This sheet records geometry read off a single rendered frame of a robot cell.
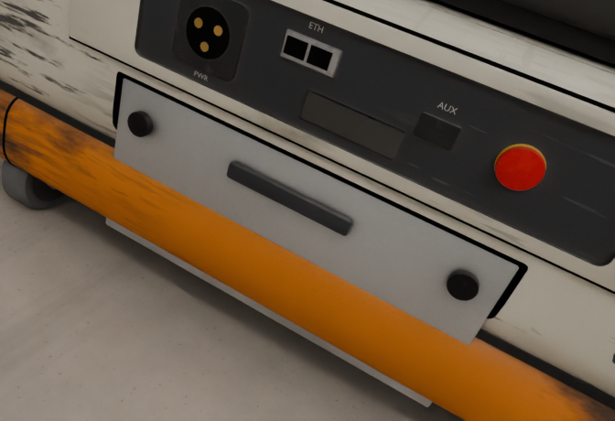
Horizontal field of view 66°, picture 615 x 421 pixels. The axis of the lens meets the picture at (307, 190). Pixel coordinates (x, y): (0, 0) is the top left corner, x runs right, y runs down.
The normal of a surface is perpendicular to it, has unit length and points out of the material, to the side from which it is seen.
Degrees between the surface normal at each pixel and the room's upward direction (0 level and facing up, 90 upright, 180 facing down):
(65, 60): 90
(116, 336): 0
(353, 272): 90
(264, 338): 0
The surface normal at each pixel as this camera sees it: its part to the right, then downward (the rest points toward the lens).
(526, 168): -0.35, 0.33
